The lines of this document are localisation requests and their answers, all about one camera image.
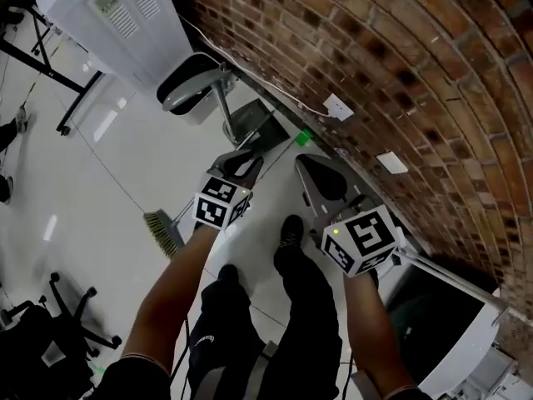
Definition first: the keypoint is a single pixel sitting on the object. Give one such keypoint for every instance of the black office chair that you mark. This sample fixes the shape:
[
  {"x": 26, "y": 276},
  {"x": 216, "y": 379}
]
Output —
[{"x": 41, "y": 340}]

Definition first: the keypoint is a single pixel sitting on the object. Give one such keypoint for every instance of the person's black shoe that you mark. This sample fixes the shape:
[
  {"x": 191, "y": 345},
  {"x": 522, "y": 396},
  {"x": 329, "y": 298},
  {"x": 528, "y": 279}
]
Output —
[
  {"x": 228, "y": 273},
  {"x": 291, "y": 231}
]

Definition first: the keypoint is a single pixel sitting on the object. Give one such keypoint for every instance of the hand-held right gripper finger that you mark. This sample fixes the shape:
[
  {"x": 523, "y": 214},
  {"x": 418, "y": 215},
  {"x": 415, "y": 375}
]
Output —
[
  {"x": 350, "y": 181},
  {"x": 313, "y": 198}
]

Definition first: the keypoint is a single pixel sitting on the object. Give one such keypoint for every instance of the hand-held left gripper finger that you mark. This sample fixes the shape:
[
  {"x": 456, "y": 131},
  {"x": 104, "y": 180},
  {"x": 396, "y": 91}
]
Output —
[
  {"x": 216, "y": 163},
  {"x": 256, "y": 169}
]

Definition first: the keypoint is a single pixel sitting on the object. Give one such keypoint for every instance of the small white trash bin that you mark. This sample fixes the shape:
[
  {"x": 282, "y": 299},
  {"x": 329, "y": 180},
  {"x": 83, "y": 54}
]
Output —
[{"x": 191, "y": 86}]

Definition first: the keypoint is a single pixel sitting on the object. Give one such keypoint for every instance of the person's right black shoe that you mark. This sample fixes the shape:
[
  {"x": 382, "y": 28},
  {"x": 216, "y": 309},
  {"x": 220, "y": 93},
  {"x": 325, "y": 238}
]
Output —
[{"x": 291, "y": 231}]

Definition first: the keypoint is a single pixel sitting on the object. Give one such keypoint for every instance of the green angled floor tape mark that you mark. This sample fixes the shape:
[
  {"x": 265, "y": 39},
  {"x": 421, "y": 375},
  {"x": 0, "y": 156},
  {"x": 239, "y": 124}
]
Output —
[{"x": 96, "y": 370}]

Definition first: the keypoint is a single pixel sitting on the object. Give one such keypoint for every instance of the white water dispenser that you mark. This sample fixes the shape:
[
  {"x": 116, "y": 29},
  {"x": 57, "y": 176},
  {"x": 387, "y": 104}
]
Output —
[{"x": 125, "y": 23}]

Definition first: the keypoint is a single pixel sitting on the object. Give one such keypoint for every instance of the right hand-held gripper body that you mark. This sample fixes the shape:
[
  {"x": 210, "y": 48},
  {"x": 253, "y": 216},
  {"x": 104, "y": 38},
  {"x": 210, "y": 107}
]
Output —
[{"x": 362, "y": 240}]

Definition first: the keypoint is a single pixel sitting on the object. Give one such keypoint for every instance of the person's dark shirt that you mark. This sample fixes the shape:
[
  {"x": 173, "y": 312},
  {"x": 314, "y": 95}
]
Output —
[{"x": 133, "y": 381}]

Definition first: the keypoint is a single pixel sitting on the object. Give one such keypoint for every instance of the grey broom with olive bristles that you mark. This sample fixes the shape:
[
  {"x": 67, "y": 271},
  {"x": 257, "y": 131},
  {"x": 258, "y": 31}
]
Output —
[{"x": 162, "y": 233}]

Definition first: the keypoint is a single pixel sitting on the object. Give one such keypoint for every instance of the person's right forearm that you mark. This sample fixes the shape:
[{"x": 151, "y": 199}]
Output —
[{"x": 372, "y": 331}]

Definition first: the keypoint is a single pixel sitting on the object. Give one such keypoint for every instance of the person's left black shoe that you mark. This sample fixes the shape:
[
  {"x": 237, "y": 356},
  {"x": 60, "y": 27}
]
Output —
[{"x": 228, "y": 273}]

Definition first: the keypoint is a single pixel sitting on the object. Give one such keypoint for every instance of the black rolling panel rack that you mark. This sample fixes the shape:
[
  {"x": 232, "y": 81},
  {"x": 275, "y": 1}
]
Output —
[{"x": 46, "y": 71}]

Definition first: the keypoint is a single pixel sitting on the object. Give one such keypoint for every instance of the grey floor equipment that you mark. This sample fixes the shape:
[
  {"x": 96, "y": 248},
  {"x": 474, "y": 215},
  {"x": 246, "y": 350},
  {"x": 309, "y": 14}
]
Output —
[{"x": 495, "y": 373}]

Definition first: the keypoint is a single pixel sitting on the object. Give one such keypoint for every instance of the person's black trousers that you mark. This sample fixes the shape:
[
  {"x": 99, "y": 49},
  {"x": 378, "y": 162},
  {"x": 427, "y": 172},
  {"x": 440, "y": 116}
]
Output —
[{"x": 300, "y": 327}]

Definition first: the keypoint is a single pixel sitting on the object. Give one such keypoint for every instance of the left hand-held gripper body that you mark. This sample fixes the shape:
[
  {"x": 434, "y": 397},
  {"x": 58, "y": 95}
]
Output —
[{"x": 220, "y": 206}]

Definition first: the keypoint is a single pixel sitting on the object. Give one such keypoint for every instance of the person's left forearm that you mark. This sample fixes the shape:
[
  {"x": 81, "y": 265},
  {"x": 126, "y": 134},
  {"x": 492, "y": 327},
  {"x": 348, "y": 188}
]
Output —
[{"x": 170, "y": 298}]

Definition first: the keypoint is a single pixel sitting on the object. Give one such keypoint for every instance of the white wall socket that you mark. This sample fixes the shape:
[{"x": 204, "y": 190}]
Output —
[
  {"x": 338, "y": 106},
  {"x": 392, "y": 163}
]

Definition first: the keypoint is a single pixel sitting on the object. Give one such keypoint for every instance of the white and green bathtub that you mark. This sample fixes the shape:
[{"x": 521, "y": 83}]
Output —
[{"x": 458, "y": 348}]

